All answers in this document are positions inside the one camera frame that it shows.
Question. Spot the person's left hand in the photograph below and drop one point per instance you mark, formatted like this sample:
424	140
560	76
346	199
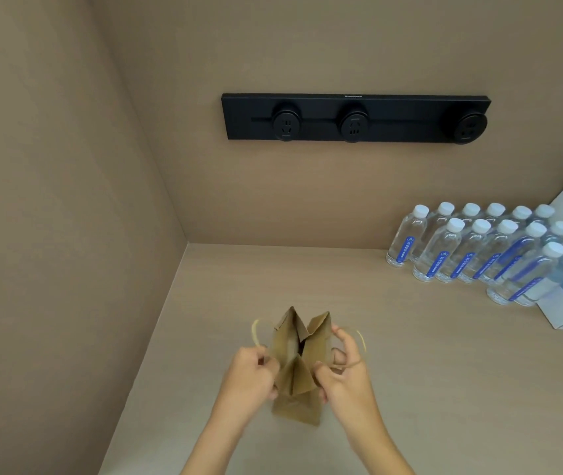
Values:
244	380

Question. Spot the person's right hand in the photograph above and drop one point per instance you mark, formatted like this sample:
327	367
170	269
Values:
351	390

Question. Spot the person's left thumb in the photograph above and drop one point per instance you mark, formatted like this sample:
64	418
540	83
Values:
269	367

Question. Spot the person's right thumb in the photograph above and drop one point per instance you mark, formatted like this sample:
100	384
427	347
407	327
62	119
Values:
327	372

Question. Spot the person's right forearm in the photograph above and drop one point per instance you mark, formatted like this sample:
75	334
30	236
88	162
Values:
375	447

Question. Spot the person's left forearm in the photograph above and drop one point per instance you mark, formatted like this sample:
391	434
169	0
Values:
217	445

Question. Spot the group of clear water bottles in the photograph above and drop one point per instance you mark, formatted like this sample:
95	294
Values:
497	252

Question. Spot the black round socket adapter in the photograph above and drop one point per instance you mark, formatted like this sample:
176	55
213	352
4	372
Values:
469	127
354	126
286	125

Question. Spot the black wall power track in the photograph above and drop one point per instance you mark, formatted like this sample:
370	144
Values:
400	121

